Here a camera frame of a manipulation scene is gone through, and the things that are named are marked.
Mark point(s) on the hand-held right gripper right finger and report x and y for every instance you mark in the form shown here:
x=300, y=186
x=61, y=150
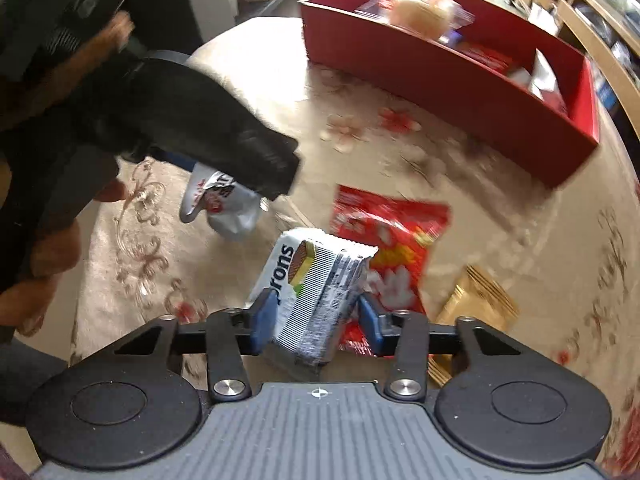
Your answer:
x=371, y=322

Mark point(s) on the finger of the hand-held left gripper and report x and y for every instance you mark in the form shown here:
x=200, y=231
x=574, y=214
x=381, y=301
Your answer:
x=270, y=160

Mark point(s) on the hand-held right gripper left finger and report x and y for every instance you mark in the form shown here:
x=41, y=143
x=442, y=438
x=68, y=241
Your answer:
x=264, y=322

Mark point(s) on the white wafer packet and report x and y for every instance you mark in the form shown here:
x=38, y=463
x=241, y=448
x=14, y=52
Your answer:
x=310, y=285

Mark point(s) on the silver and red snack packet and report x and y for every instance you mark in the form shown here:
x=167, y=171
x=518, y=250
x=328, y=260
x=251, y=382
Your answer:
x=230, y=210

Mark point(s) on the red cardboard box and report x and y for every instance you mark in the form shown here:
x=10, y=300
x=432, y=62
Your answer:
x=425, y=80

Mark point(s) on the clear bread packet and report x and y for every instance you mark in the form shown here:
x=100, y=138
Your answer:
x=425, y=10

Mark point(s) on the person's left hand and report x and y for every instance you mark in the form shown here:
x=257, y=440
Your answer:
x=55, y=252

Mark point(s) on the red snack bag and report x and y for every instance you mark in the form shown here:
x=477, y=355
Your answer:
x=395, y=225

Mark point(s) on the gold snack packet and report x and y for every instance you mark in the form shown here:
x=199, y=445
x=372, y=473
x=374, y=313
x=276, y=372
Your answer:
x=480, y=300

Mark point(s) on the red and white snack packet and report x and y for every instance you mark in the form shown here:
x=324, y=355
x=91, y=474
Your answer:
x=377, y=5

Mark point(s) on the red flat snack packet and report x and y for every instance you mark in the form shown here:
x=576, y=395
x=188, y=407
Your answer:
x=487, y=57

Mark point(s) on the blue and white box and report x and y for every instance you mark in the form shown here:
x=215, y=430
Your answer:
x=606, y=91

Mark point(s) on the wooden TV cabinet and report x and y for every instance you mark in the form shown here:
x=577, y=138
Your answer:
x=575, y=15

